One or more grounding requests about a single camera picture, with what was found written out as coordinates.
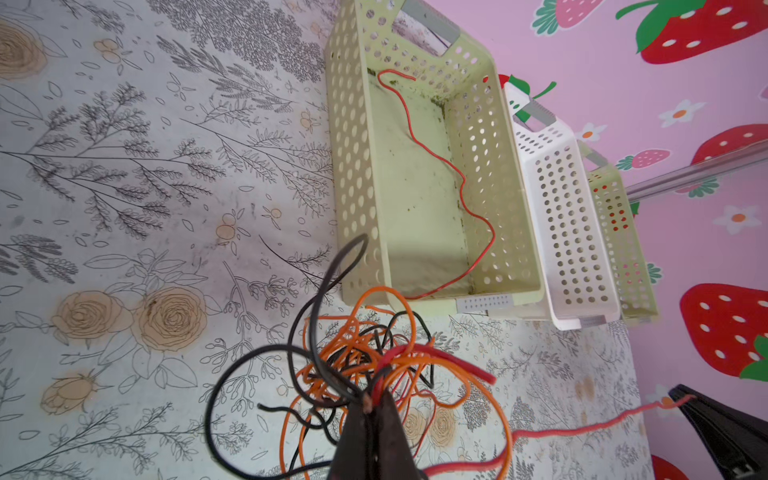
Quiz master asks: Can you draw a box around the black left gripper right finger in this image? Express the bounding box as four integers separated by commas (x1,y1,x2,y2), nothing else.
373,392,425,480

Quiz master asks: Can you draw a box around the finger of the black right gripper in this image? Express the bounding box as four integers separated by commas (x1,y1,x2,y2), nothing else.
668,384,767,479

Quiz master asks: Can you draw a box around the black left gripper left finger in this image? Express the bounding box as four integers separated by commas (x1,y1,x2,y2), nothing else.
327,393,374,480

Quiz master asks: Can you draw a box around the red cable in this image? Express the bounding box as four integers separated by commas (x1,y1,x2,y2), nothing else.
371,343,697,479
376,68,498,301

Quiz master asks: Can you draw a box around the right green perforated basket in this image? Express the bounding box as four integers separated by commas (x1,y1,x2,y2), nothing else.
577,141,659,327

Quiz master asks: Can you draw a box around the green perforated basket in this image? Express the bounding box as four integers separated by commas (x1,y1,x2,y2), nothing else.
577,141,659,327
325,1,545,316

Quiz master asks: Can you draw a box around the white perforated basket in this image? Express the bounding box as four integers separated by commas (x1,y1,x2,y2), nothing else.
503,77,621,330

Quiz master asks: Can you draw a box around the left green perforated basket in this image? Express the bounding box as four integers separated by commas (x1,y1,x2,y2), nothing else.
325,1,545,316

